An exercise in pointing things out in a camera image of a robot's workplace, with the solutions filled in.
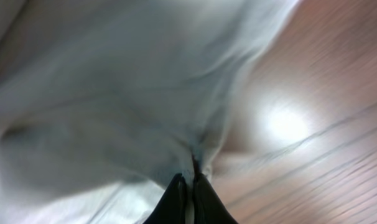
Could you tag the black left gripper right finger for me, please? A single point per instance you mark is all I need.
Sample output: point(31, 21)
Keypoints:
point(208, 207)

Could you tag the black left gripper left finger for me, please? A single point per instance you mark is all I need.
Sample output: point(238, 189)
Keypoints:
point(171, 207)

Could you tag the white t-shirt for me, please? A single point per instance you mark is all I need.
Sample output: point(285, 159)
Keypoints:
point(103, 102)

